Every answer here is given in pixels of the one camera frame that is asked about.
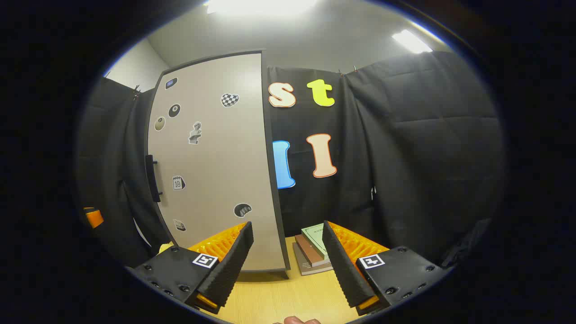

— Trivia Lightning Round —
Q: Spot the beige cabinet door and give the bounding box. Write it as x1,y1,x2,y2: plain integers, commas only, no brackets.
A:
146,52,288,273

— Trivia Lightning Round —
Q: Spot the black door handle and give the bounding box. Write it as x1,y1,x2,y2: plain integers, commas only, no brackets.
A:
145,154,162,203

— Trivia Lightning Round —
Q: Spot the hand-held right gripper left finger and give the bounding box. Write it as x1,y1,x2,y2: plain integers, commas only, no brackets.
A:
128,221,254,315

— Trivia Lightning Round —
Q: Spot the wide ceiling light panel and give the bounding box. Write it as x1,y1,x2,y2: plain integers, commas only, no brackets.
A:
205,0,318,14

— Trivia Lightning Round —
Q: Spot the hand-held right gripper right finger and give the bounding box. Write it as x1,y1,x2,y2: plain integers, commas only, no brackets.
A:
322,220,450,315

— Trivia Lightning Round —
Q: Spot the brown book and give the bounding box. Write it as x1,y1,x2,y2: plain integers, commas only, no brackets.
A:
295,234,331,267

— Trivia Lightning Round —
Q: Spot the grey cabinet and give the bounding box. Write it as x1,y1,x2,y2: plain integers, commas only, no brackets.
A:
145,49,292,279

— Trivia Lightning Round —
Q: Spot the narrow ceiling light panel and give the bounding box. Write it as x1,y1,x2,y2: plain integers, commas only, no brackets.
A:
391,29,433,54

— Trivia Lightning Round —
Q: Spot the black backdrop cloth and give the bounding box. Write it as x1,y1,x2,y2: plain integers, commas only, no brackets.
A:
79,51,504,270

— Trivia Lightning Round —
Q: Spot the grey book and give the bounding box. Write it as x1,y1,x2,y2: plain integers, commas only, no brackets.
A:
292,243,334,276

